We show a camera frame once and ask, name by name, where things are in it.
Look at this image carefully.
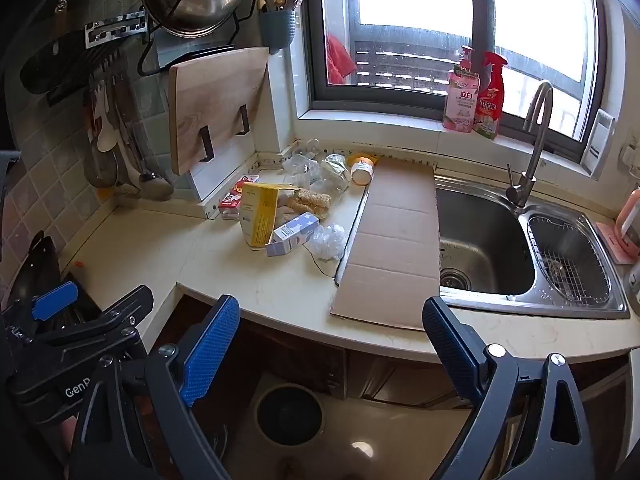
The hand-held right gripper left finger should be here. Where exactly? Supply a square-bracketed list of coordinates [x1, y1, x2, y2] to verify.
[70, 294, 241, 480]

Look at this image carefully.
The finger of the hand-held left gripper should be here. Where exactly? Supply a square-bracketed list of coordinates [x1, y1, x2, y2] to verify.
[0, 282, 80, 343]
[37, 286, 154, 348]

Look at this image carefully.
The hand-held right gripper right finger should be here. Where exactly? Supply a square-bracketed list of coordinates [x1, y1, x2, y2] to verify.
[422, 296, 598, 480]

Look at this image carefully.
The round beige trash bin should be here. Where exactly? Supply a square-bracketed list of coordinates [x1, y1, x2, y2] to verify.
[254, 383, 326, 448]

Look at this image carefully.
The red white strawberry carton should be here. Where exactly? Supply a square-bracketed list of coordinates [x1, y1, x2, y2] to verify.
[218, 174, 261, 221]

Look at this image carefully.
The clear plastic bag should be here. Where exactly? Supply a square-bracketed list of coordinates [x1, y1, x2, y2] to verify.
[281, 137, 323, 191]

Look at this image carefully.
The stainless steel sink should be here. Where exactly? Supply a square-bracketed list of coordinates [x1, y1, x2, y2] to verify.
[434, 172, 631, 320]

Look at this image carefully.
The brown cardboard sheet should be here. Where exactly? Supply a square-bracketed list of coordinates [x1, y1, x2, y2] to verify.
[330, 159, 442, 332]

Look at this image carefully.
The steel skimmer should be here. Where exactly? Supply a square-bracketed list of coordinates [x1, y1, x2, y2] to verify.
[82, 110, 123, 190]

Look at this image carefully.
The yellow box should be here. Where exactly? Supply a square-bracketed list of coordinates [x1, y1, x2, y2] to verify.
[240, 182, 285, 250]

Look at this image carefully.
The crumpled white plastic wrapper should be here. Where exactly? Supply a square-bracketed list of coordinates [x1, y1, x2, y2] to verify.
[305, 222, 347, 262]

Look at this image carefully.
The white rice paddle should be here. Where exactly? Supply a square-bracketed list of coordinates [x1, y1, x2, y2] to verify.
[95, 80, 118, 153]

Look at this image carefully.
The steel faucet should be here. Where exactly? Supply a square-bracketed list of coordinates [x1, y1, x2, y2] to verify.
[505, 81, 555, 209]

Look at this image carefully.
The bread in plastic bag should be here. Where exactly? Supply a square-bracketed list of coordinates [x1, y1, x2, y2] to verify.
[277, 187, 333, 221]

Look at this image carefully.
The pink tray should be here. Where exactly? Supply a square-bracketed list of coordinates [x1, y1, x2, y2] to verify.
[595, 222, 636, 265]

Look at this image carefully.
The small orange lid jar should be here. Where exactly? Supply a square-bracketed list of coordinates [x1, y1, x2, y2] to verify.
[348, 155, 379, 185]

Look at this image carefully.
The clear plastic container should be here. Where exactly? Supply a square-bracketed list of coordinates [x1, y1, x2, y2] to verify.
[317, 153, 353, 206]

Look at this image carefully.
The pink container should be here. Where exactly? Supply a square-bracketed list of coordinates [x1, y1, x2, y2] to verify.
[615, 187, 640, 256]

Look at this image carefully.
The wooden cutting board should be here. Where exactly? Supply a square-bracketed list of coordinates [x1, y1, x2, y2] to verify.
[167, 46, 271, 177]

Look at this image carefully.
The black kitchen knife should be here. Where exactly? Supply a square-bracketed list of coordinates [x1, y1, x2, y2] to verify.
[20, 0, 123, 96]

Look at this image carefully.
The red spray bottle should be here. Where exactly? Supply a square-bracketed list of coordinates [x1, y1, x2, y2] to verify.
[472, 51, 509, 140]

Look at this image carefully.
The pink dish soap bottle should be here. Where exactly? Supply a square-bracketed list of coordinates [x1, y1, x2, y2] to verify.
[442, 45, 482, 134]

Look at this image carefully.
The white plastic slicer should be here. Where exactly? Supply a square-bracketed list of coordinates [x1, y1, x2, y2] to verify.
[582, 109, 617, 178]

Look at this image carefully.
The metal knife rack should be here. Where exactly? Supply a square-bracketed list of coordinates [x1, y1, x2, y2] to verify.
[84, 10, 151, 50]

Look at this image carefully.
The red cloth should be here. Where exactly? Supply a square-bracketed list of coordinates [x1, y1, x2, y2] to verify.
[326, 34, 357, 86]

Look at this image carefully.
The grey blue utensil holder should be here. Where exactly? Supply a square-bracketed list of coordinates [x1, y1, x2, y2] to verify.
[257, 7, 295, 56]

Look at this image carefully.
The wire drain basket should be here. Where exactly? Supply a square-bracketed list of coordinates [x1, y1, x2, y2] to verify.
[527, 215, 612, 306]

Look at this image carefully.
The black hook rail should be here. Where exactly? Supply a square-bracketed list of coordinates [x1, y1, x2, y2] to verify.
[46, 46, 126, 108]

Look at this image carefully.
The white wall socket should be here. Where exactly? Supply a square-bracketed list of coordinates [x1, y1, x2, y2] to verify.
[620, 145, 640, 181]

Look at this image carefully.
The dark grey window frame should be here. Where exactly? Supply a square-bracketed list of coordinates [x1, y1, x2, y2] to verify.
[302, 0, 608, 163]

